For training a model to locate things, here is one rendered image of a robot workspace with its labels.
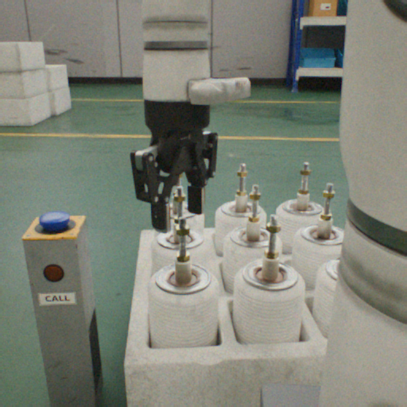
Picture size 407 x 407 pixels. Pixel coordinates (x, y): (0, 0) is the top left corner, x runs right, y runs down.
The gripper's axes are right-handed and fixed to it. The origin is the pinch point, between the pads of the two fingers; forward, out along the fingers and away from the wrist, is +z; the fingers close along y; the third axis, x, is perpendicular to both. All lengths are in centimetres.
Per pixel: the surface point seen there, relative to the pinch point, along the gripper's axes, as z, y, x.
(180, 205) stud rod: 3.7, -9.3, -7.3
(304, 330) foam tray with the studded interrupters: 17.7, -9.6, 14.1
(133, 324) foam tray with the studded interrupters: 16.9, 4.0, -5.4
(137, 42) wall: -20, -383, -370
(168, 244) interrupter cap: 9.5, -6.8, -7.7
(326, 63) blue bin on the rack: 3, -444, -139
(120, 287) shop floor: 35, -20, -35
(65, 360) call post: 23.3, 10.0, -14.0
